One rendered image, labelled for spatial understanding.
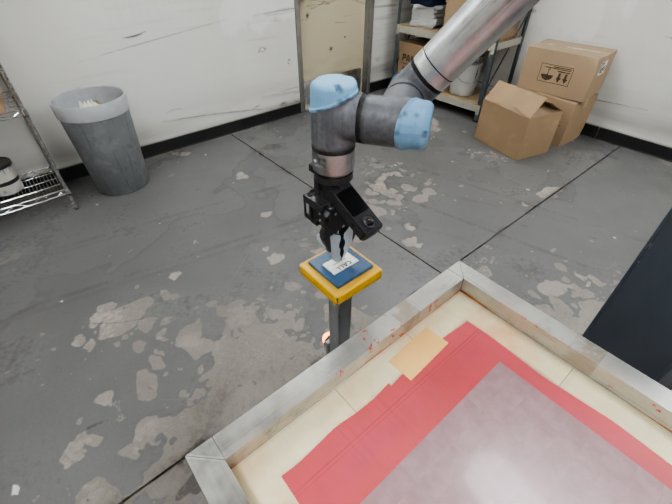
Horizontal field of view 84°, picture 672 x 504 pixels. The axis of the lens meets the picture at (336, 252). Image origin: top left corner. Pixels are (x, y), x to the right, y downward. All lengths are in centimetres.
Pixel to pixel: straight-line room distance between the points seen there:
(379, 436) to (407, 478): 6
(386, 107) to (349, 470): 51
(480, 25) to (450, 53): 5
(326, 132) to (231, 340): 145
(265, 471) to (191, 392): 126
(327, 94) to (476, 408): 52
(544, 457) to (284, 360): 134
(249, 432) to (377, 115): 48
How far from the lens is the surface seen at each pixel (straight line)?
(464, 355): 69
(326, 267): 79
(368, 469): 58
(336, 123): 61
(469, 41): 68
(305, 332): 189
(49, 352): 226
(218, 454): 57
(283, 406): 58
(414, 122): 59
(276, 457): 59
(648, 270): 98
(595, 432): 70
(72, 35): 342
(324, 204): 71
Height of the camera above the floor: 150
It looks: 41 degrees down
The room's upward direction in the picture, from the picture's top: straight up
